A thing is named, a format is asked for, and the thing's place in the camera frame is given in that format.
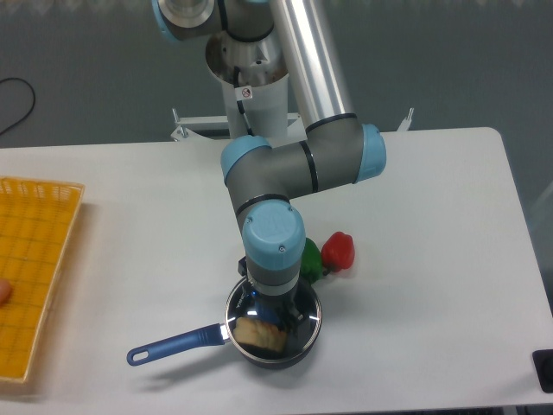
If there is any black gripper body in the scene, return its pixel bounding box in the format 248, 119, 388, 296
238, 256, 299, 323

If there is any glass pot lid blue knob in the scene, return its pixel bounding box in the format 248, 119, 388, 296
220, 278, 322, 369

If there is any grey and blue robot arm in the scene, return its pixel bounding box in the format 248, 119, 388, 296
152, 1, 386, 322

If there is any bread loaf piece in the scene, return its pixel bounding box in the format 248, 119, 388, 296
232, 317, 288, 353

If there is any green bell pepper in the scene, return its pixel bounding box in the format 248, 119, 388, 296
300, 238, 323, 284

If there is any red bell pepper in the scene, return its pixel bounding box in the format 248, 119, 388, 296
321, 232, 355, 272

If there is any black device at table edge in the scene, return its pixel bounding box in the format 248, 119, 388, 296
532, 349, 553, 393

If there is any yellow woven basket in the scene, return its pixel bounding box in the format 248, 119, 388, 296
1, 176, 85, 384

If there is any dark pot with blue handle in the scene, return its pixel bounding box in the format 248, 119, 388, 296
126, 278, 322, 369

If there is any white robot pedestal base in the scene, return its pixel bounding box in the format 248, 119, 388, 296
170, 32, 416, 143

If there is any black cable on floor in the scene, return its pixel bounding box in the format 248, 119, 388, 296
0, 77, 36, 136

